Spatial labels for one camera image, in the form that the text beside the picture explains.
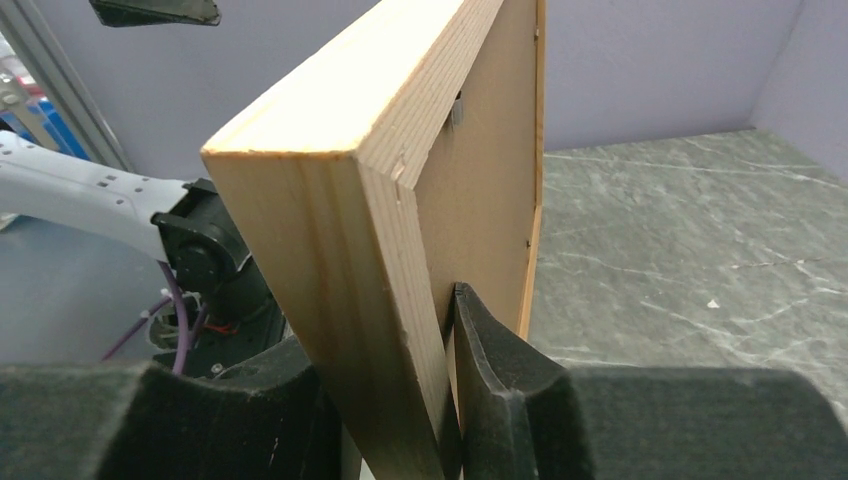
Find wooden picture frame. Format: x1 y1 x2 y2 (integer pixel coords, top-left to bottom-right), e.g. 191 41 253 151
201 1 546 479

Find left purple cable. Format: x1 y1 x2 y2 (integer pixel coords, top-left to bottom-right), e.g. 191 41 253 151
99 261 210 378

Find aluminium extrusion rail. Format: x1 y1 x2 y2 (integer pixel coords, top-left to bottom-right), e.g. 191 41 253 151
1 0 137 173

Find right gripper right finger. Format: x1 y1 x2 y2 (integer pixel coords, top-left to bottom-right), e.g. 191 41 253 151
452 283 847 479

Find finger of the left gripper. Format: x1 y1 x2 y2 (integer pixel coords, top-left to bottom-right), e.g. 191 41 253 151
89 0 221 28

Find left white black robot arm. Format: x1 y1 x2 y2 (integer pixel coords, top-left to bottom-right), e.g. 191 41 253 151
1 1 286 376

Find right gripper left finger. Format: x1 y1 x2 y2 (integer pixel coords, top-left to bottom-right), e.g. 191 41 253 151
1 337 342 479

